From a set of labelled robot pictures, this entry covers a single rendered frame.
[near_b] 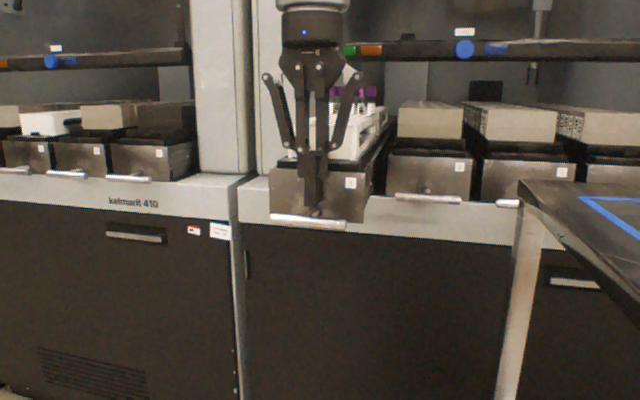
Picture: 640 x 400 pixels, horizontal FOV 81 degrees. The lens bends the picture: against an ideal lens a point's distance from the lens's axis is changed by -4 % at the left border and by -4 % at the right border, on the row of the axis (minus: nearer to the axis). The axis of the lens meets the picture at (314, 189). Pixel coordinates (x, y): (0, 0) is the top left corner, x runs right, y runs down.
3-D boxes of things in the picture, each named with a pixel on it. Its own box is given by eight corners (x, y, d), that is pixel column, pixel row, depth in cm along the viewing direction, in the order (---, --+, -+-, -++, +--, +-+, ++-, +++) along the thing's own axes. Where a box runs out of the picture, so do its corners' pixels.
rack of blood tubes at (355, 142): (330, 141, 85) (330, 112, 84) (376, 142, 83) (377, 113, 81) (287, 166, 57) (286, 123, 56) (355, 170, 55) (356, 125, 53)
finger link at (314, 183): (315, 150, 52) (320, 150, 52) (315, 201, 54) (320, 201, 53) (309, 153, 49) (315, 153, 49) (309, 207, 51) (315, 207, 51)
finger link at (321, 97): (319, 64, 50) (330, 63, 49) (321, 151, 52) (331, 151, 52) (311, 62, 46) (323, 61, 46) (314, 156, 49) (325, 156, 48)
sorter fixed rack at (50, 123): (112, 128, 117) (110, 107, 115) (140, 128, 114) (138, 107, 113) (22, 140, 89) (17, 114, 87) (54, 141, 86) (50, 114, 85)
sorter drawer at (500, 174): (448, 145, 127) (450, 117, 125) (492, 147, 124) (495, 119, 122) (482, 211, 59) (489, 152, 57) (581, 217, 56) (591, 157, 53)
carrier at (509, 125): (550, 146, 67) (555, 111, 65) (554, 147, 65) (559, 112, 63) (481, 143, 70) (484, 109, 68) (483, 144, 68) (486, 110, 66)
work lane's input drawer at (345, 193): (348, 148, 120) (349, 119, 118) (394, 150, 117) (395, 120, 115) (256, 227, 52) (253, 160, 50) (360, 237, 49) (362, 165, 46)
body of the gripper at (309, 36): (352, 17, 49) (351, 91, 51) (288, 19, 51) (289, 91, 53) (341, 5, 42) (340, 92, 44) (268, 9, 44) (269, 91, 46)
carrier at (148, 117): (189, 133, 84) (187, 105, 83) (183, 134, 82) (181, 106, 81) (143, 132, 87) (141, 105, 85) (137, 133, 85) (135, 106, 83)
